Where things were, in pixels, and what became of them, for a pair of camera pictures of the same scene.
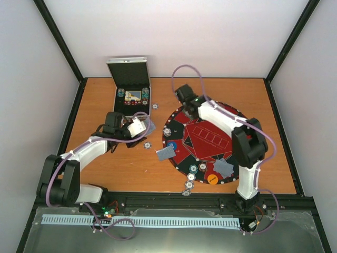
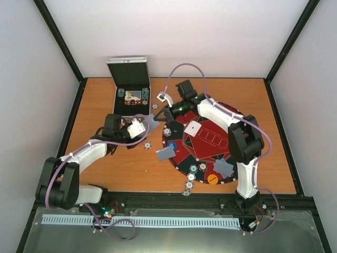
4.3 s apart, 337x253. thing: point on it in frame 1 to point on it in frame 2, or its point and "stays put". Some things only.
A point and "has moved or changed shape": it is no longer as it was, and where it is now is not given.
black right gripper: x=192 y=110 to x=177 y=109
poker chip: x=147 y=145 stays put
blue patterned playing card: x=166 y=153 stays put
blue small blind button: x=174 y=144 stays put
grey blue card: x=152 y=127 has moved or changed shape
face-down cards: x=225 y=169 stays put
